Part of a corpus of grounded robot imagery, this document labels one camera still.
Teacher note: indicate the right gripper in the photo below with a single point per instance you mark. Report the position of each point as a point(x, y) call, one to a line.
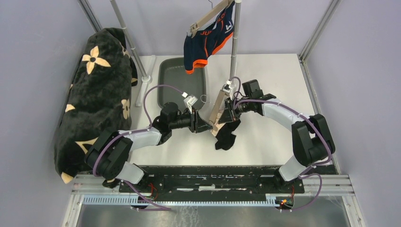
point(230, 114)

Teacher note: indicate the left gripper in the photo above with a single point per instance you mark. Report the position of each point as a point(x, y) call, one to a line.
point(197, 125)

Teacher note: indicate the wooden clip hanger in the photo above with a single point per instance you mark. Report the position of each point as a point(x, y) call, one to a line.
point(207, 17)
point(212, 111)

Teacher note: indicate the black underwear white waistband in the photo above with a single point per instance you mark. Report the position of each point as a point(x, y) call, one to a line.
point(224, 135)

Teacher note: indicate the navy orange underwear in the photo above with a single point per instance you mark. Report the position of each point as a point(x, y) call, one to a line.
point(207, 42)

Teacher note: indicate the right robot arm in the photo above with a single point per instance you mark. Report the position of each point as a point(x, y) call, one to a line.
point(312, 143)

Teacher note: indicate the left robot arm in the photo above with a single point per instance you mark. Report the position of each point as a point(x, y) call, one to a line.
point(108, 156)

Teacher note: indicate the grey plastic basin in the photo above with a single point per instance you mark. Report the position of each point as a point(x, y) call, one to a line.
point(173, 73)

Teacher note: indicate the left metal rack pole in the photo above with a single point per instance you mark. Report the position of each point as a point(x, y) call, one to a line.
point(130, 42)

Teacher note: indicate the metal rack pole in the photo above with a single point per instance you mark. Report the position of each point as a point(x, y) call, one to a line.
point(233, 63)
point(130, 42)

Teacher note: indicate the black floral plush blanket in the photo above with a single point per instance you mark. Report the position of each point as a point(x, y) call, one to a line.
point(99, 97)

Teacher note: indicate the right metal rack pole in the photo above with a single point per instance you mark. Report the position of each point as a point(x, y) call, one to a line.
point(233, 63)

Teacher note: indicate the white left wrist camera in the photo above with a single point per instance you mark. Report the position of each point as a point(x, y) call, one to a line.
point(189, 101)

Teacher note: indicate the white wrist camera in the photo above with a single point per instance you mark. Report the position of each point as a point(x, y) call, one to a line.
point(189, 101)
point(229, 88)

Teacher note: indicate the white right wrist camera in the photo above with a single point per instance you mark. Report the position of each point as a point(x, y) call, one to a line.
point(229, 88)

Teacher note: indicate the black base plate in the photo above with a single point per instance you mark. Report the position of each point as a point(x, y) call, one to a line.
point(214, 183)

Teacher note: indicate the aluminium frame rail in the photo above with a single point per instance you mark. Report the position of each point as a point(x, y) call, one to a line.
point(312, 41)

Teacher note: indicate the grey cable duct strip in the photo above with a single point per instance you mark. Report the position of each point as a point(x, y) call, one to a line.
point(270, 201)

